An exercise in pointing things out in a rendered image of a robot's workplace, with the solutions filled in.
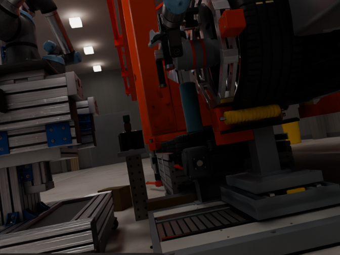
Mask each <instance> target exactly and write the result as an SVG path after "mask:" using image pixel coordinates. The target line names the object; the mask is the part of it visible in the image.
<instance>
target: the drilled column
mask: <svg viewBox="0 0 340 255"><path fill-rule="evenodd" d="M125 158H126V164H127V171H128V175H129V181H130V187H131V194H132V200H133V206H134V212H135V219H136V221H141V220H146V219H149V218H148V211H147V204H146V199H148V195H147V189H146V183H145V177H144V171H143V165H142V159H141V154H137V155H131V156H126V157H125Z"/></svg>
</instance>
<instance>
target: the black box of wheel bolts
mask: <svg viewBox="0 0 340 255"><path fill-rule="evenodd" d="M131 133H132V139H133V146H134V150H136V149H142V148H145V147H144V140H143V134H142V130H139V131H137V130H133V131H132V132H131ZM118 139H119V145H120V151H121V152H124V151H128V150H129V147H128V141H127V137H126V133H125V132H122V133H120V134H119V135H118Z"/></svg>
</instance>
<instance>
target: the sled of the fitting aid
mask: <svg viewBox="0 0 340 255"><path fill-rule="evenodd" d="M220 193H221V198H222V200H223V201H225V202H226V203H228V204H230V205H232V206H233V207H235V208H237V209H239V210H241V211H242V212H244V213H246V214H248V215H249V216H251V217H253V218H255V219H256V220H258V221H259V220H263V219H268V218H273V217H278V216H282V215H287V214H292V213H297V212H301V211H305V210H310V209H315V208H320V207H324V206H329V205H334V204H339V203H340V187H339V184H336V183H330V182H323V181H322V182H317V183H311V184H306V185H301V186H296V187H291V188H286V189H281V190H276V191H271V192H266V193H261V194H254V193H251V192H248V191H246V190H243V189H240V188H237V187H234V186H231V185H223V186H220Z"/></svg>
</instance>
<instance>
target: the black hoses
mask: <svg viewBox="0 0 340 255"><path fill-rule="evenodd" d="M194 6H195V0H192V1H190V4H189V6H188V8H187V11H186V14H185V17H184V20H185V21H186V22H185V28H190V27H197V25H198V21H197V20H194V15H196V14H198V12H199V8H198V7H194ZM209 27H210V23H207V24H206V26H205V29H209Z"/></svg>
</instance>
